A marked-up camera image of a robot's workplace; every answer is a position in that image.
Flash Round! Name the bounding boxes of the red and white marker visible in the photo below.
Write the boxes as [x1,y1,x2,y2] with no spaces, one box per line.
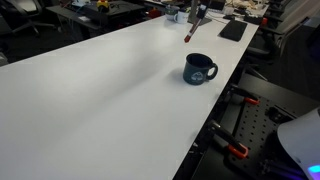
[184,18,202,43]

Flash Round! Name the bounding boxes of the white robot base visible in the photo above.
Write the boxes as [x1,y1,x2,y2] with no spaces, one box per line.
[277,108,320,180]

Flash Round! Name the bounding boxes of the white mug on far desk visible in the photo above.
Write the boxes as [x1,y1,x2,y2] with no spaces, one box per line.
[174,11,189,24]

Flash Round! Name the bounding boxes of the black tablet on table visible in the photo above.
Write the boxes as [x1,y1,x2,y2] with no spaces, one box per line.
[219,20,247,41]

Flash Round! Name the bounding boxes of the black perforated mounting board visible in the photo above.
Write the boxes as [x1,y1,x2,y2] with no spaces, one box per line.
[192,75,319,180]

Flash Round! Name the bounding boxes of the black office chair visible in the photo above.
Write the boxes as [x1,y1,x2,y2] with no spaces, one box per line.
[1,0,55,36]

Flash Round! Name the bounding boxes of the rear orange-handled black clamp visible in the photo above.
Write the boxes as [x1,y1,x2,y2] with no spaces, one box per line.
[230,84,260,105]

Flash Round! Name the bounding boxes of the orange-handled black clamp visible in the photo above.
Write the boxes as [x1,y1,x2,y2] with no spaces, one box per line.
[230,84,260,105]
[209,120,249,159]

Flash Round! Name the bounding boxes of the front orange-handled black clamp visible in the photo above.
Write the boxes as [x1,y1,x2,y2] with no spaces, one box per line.
[209,120,249,159]

